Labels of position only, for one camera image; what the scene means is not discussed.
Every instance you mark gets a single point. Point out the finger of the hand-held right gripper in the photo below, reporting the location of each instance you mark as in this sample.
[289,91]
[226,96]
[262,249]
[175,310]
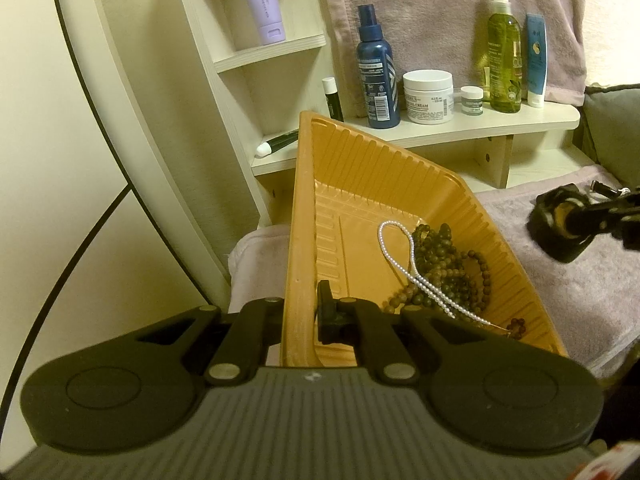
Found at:
[600,217]

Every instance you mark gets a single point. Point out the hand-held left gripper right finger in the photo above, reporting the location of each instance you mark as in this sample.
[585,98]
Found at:
[332,322]

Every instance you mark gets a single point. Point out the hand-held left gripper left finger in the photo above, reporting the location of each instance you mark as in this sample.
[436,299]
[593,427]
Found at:
[255,325]

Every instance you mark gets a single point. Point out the small black case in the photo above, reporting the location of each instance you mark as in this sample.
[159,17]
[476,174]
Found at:
[545,240]

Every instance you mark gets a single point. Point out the orange ribbed plastic tray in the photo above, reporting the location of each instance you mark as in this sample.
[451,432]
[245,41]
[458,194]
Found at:
[350,200]

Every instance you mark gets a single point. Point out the green cushion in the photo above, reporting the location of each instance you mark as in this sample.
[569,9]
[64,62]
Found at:
[615,125]

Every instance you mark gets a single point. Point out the blue and white tube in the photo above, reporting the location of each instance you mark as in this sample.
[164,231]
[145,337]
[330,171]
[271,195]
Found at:
[536,60]

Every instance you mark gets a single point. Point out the small white jar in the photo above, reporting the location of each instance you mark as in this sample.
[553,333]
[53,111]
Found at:
[471,102]

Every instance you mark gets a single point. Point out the black white-tipped cosmetic stick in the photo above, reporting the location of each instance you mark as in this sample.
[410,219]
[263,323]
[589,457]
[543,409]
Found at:
[275,142]

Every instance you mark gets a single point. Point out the light wooden shelf unit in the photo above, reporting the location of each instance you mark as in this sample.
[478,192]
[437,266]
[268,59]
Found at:
[440,127]

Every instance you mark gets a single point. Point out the green spray bottle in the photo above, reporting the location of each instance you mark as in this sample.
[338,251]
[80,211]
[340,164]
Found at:
[505,55]

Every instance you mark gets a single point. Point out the white cream jar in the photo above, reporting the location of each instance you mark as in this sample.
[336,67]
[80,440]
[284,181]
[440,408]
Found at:
[427,97]

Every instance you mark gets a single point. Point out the black white-capped lip balm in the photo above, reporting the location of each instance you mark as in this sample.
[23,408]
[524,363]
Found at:
[332,102]

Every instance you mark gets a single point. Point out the red and white packet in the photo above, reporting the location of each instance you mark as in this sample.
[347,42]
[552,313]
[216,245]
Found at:
[617,462]

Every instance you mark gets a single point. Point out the blue spray bottle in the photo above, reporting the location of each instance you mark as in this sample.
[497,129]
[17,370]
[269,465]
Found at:
[377,80]

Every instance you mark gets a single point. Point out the hanging pink towel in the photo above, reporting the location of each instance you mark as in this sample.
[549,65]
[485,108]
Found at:
[430,5]

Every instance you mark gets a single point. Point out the white round panel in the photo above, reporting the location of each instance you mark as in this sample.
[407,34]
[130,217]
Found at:
[50,110]

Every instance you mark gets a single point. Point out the lavender cosmetic tube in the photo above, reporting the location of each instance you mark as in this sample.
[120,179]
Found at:
[260,5]

